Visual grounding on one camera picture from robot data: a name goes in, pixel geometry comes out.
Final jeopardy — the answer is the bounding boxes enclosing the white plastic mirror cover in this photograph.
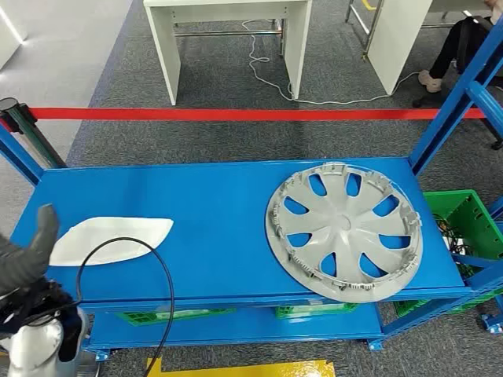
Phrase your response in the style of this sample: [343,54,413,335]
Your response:
[48,217,174,268]

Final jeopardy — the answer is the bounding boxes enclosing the person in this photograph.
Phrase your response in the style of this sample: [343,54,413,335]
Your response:
[412,0,503,108]

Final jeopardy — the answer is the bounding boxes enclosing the tangled black cable bundle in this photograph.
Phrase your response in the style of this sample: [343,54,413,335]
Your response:
[434,213,472,276]

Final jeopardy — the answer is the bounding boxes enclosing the blue metal shelf rack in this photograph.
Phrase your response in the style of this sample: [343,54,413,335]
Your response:
[0,15,503,365]
[480,296,503,335]

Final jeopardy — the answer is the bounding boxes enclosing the grey wheel hubcap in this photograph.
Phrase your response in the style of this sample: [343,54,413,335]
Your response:
[265,162,424,305]

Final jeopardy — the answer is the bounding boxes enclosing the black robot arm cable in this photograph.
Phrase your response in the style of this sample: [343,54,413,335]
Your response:
[76,237,175,377]

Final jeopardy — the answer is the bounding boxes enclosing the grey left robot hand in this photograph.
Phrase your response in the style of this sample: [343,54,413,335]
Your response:
[0,203,60,298]

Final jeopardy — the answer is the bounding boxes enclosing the white table with crossbar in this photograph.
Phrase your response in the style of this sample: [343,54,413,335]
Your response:
[143,0,313,107]

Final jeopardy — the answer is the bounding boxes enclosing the long red barrier belt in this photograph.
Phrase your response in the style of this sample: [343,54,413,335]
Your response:
[29,106,486,123]

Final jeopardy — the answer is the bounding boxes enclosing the white floor cable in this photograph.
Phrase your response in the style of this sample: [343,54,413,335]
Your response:
[242,20,419,106]

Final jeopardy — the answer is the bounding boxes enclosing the chrome stanchion post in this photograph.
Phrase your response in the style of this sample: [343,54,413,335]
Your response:
[0,97,68,170]

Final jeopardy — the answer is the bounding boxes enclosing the open green plastic crate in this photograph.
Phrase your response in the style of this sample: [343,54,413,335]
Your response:
[393,189,503,318]

